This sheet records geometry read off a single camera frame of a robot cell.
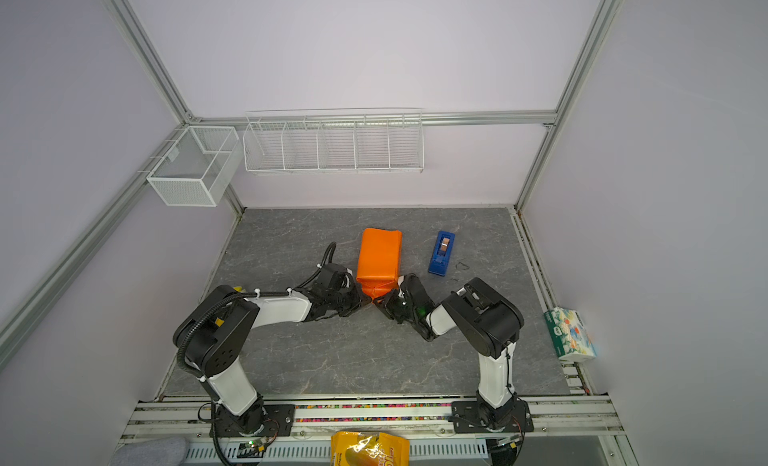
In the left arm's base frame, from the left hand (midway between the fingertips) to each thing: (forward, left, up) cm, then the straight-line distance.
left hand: (374, 302), depth 91 cm
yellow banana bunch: (+8, +43, 0) cm, 44 cm away
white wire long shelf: (+45, +11, +28) cm, 54 cm away
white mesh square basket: (+44, +60, +20) cm, 77 cm away
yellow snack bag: (-37, +4, +3) cm, 37 cm away
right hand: (+1, +1, -2) cm, 2 cm away
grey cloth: (-34, +52, 0) cm, 62 cm away
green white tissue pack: (-15, -54, +1) cm, 56 cm away
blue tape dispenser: (+16, -23, +2) cm, 28 cm away
